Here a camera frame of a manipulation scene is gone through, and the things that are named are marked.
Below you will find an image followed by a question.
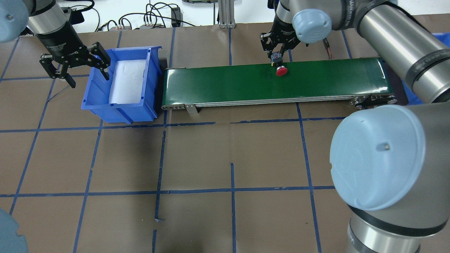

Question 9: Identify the right blue plastic bin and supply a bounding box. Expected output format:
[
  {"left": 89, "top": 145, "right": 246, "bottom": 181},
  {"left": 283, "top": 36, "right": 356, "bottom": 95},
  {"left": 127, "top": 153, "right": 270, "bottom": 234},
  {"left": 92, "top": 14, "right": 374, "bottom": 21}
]
[{"left": 401, "top": 32, "right": 450, "bottom": 105}]

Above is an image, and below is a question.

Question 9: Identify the blue plastic bin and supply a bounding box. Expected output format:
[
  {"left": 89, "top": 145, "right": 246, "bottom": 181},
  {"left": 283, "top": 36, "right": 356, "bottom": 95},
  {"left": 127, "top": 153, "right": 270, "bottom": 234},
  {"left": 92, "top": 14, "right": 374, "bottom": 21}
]
[
  {"left": 401, "top": 32, "right": 450, "bottom": 105},
  {"left": 81, "top": 45, "right": 162, "bottom": 124}
]

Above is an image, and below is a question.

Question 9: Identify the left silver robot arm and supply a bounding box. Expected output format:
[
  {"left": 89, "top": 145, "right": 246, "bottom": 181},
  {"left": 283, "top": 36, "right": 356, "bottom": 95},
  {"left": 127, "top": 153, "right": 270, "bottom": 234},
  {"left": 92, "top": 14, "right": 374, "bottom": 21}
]
[{"left": 0, "top": 0, "right": 111, "bottom": 88}]

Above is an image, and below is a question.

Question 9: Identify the left blue plastic bin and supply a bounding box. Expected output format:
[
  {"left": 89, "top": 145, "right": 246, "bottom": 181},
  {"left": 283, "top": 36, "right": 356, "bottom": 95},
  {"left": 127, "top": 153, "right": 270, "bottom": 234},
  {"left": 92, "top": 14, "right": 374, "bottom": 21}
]
[{"left": 81, "top": 45, "right": 162, "bottom": 124}]

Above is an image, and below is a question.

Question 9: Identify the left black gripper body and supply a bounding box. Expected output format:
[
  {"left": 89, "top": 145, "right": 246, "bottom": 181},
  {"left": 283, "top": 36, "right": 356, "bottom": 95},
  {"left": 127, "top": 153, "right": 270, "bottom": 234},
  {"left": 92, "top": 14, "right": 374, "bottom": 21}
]
[{"left": 37, "top": 25, "right": 88, "bottom": 67}]

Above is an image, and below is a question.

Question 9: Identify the red push button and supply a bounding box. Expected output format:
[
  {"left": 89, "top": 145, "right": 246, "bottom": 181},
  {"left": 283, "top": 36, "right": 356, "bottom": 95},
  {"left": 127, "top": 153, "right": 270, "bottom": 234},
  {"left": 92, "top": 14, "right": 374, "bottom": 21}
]
[{"left": 270, "top": 52, "right": 288, "bottom": 77}]

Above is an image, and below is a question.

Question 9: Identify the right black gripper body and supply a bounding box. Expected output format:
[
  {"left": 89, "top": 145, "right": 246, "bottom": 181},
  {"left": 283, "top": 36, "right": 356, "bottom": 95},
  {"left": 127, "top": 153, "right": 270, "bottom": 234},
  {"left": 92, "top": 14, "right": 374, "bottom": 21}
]
[{"left": 269, "top": 18, "right": 301, "bottom": 53}]

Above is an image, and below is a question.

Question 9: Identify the aluminium frame post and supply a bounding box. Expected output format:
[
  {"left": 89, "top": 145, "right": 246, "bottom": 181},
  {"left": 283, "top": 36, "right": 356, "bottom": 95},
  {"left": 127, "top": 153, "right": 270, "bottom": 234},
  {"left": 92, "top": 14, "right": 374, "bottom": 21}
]
[{"left": 218, "top": 0, "right": 236, "bottom": 29}]

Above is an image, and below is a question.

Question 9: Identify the black power adapter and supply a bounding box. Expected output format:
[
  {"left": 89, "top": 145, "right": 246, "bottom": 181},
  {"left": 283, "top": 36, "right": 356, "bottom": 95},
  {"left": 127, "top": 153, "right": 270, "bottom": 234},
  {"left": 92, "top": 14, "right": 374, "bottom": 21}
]
[{"left": 171, "top": 7, "right": 183, "bottom": 27}]

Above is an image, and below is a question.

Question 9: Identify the white foam pad left bin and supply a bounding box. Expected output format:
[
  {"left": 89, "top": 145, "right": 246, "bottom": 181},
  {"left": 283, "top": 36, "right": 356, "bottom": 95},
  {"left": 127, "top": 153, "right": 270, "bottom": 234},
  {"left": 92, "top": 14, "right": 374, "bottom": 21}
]
[{"left": 108, "top": 59, "right": 146, "bottom": 104}]

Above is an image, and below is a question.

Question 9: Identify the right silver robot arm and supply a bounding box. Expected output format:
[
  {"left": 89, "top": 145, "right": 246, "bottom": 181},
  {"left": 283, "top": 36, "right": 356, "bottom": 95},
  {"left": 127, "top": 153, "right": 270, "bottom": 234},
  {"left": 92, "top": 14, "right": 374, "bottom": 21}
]
[{"left": 261, "top": 0, "right": 450, "bottom": 253}]

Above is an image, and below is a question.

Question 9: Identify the green conveyor belt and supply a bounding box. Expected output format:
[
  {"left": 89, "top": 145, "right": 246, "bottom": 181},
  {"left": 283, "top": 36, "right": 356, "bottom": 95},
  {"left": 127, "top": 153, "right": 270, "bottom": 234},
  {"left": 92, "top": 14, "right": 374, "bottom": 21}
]
[{"left": 162, "top": 58, "right": 397, "bottom": 113}]

